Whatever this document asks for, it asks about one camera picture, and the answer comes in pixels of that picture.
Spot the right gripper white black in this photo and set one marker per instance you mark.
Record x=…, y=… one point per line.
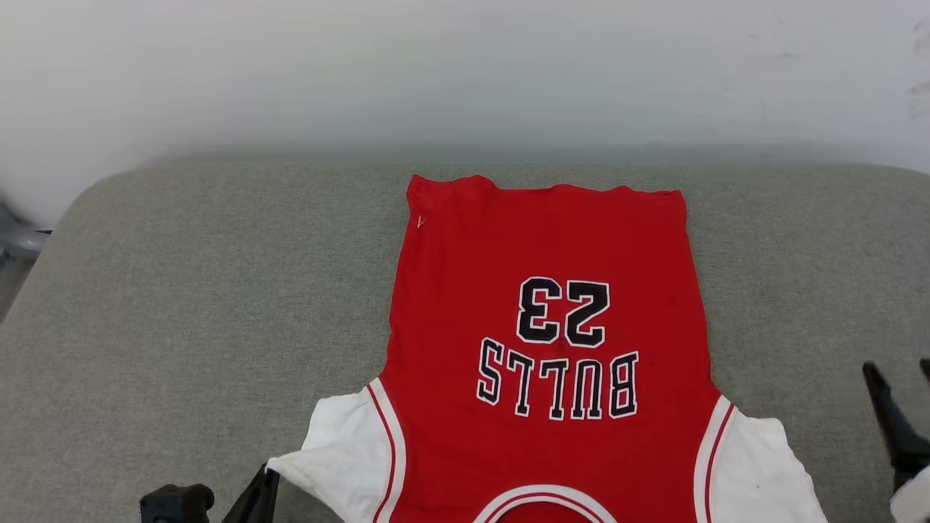
x=914, y=494

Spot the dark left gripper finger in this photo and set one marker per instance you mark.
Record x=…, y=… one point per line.
x=253, y=501

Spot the red white basketball jersey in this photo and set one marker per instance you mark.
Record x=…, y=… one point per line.
x=545, y=240

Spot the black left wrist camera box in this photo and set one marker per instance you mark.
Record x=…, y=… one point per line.
x=174, y=503

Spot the grey metal frame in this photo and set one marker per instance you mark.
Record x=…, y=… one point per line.
x=18, y=243

